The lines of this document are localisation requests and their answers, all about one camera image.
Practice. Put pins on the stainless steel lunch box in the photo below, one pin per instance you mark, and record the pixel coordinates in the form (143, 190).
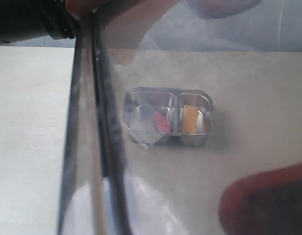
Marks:
(140, 104)

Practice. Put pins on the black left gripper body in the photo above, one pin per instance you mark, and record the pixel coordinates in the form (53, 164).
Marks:
(22, 20)

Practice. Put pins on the yellow toy cheese slice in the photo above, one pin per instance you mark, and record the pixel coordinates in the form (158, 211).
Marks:
(189, 120)

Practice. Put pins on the dark transparent box lid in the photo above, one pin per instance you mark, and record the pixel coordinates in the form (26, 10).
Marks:
(245, 180)

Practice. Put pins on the red toy sausage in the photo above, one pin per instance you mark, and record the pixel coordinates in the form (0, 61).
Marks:
(161, 122)

